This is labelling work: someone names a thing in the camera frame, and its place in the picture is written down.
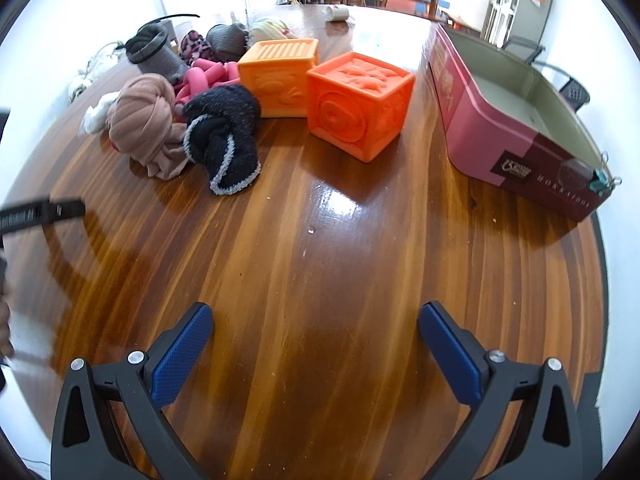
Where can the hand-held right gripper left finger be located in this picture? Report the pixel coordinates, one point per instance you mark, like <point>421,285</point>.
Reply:
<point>182,352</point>

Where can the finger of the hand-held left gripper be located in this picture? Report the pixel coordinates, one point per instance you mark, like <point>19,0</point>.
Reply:
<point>45,212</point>

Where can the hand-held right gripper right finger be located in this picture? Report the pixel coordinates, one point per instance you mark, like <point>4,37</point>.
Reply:
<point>450,352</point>

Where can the small white sock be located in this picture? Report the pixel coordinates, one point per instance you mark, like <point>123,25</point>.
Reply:
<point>97,112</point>

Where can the beige sock ball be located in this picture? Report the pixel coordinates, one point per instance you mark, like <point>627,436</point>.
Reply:
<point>140,120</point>

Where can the grey ribbed sock dark cuff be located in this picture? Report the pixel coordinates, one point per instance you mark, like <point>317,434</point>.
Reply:
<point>157,52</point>

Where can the black sock grey trim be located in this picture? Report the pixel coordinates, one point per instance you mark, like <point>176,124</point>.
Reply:
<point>225,125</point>

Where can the pink leopard print sock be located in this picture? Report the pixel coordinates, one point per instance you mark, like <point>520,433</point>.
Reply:
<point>195,46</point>

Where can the pink toy dumbbell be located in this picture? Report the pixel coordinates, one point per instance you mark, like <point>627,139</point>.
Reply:
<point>220,70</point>

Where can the pink rectangular tin box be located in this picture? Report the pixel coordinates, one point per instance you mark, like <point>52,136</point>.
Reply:
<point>480,125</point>

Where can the grey sock ball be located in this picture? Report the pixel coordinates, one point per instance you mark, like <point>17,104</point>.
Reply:
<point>227,40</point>

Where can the light orange embossed toy cube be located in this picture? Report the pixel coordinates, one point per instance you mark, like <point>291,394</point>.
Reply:
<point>272,82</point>

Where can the deep orange embossed toy cube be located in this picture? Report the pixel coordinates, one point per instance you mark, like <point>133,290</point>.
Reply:
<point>357,105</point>

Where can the yellow pink sock ball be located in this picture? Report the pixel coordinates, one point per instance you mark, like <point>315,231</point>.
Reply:
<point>270,30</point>

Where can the white mug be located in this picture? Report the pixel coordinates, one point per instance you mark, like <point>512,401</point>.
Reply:
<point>337,12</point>

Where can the white cloth bundle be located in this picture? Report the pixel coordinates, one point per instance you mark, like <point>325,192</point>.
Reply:
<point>95,72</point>

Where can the teal binder clip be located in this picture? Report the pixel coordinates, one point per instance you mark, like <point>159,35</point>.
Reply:
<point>602,180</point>

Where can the black metal chair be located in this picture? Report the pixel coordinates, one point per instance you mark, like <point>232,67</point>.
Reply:
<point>565,85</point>
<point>522,45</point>

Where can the red blue foam floor mat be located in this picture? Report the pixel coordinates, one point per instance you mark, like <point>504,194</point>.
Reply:
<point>425,8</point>

